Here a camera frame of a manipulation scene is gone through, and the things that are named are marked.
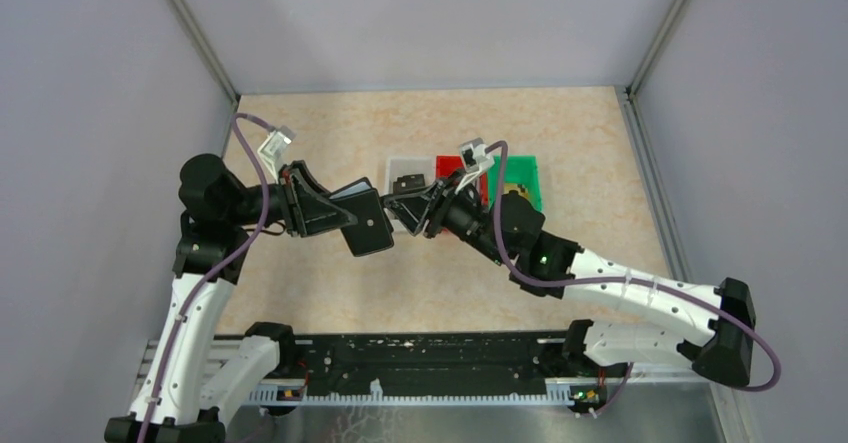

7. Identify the aluminium frame rail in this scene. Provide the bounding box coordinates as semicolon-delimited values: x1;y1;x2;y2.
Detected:
135;337;738;408

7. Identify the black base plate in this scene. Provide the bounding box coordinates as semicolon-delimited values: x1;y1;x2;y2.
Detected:
269;331;626;397

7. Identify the gold card in green bin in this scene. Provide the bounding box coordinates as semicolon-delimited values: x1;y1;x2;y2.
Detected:
502;183;531;202

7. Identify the black leather card holder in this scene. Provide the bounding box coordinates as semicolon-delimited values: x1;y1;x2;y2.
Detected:
341;177;394;257

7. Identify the red plastic bin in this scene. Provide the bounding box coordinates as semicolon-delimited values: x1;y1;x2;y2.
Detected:
435;155;489;204

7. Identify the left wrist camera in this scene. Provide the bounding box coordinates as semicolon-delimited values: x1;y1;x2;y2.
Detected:
257;126;295;174

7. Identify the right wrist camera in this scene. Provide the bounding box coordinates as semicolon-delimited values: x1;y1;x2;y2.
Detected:
458;138;494;178

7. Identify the green plastic bin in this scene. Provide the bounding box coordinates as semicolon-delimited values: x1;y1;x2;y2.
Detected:
487;155;544;212

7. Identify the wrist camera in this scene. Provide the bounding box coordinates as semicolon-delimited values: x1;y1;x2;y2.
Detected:
458;138;494;178
257;126;295;174

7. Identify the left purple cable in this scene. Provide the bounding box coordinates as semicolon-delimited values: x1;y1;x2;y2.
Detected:
135;113;274;443

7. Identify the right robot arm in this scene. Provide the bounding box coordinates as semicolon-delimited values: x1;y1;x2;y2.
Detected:
382;180;756;388

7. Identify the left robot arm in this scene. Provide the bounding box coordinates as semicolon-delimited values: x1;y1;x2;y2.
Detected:
104;154;373;442

